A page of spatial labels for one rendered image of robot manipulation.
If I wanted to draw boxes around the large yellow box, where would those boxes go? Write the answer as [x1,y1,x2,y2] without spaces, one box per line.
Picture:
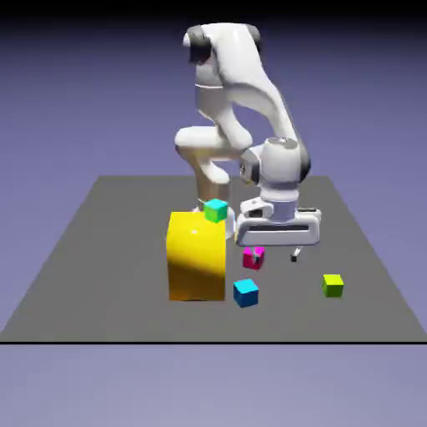
[165,210,228,303]

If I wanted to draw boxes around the small green cube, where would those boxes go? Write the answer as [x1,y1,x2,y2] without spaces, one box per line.
[203,198,229,224]

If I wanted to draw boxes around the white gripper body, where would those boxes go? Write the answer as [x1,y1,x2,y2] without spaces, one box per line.
[235,207,323,248]

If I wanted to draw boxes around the small magenta cube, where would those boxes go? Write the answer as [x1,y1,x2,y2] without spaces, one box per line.
[242,246,267,272]

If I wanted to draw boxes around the small blue cube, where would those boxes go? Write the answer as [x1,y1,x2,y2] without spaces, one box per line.
[232,278,260,309]

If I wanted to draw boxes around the small lime cube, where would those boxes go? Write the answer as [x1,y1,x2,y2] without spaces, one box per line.
[321,274,345,299]

